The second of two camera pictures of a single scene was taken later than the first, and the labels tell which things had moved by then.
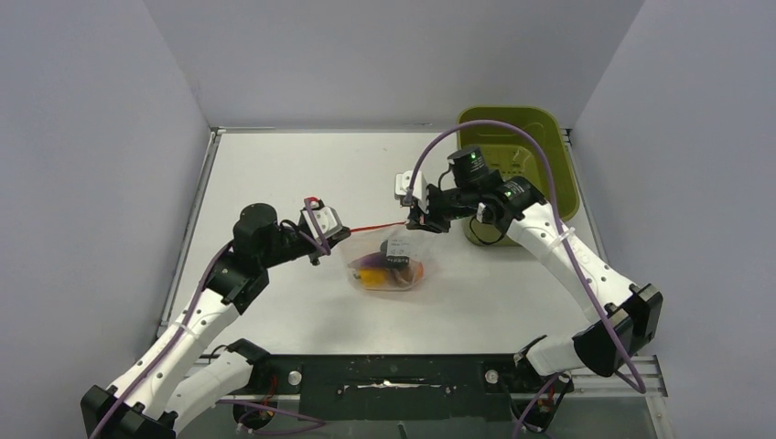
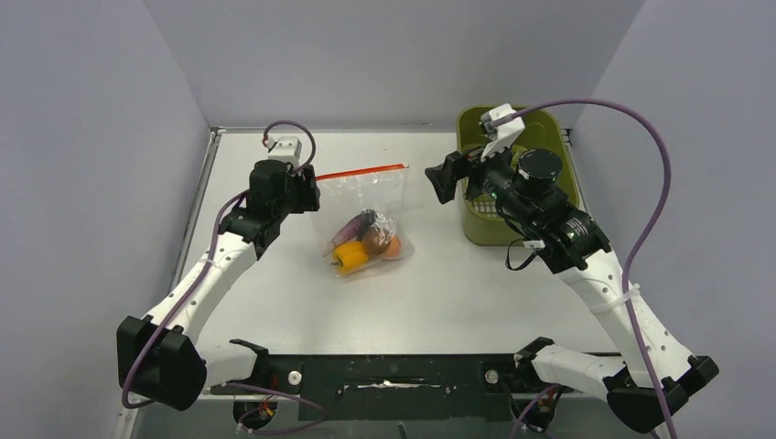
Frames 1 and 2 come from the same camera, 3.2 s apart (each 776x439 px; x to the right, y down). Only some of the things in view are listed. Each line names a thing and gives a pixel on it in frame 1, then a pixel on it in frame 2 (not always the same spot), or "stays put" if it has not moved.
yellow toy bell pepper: x=372 y=276 -> x=350 y=255
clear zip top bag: x=387 y=258 -> x=362 y=219
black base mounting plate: x=412 y=387 stays put
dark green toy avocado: x=395 y=262 -> x=378 y=235
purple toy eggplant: x=372 y=260 -> x=354 y=230
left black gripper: x=326 y=244 -> x=303 y=180
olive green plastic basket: x=513 y=156 stays put
